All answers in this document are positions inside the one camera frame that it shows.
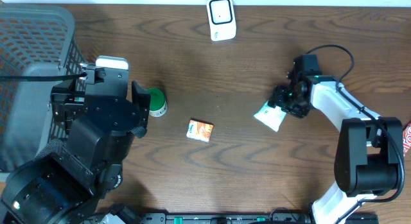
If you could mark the small orange tissue pack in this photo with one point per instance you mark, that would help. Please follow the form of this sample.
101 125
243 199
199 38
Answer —
200 131

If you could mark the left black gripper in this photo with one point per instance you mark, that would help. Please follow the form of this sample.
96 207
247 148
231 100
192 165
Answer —
62 101

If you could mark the orange Top chocolate bar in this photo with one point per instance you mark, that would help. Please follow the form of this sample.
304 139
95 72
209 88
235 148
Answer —
406 139

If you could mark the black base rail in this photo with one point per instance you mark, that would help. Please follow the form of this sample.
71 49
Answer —
282 217

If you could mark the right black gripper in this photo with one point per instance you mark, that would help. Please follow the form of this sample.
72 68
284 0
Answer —
277 98

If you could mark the light blue wipes packet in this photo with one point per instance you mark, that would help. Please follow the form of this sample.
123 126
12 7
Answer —
270 116

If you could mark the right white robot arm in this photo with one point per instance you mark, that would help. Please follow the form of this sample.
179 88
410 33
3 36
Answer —
369 164

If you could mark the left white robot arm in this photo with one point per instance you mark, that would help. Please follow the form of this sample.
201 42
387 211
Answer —
67 179

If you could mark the green lid jar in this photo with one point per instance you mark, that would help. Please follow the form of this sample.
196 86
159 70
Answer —
158 103

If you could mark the grey plastic shopping basket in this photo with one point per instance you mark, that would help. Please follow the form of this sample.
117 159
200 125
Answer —
35 41

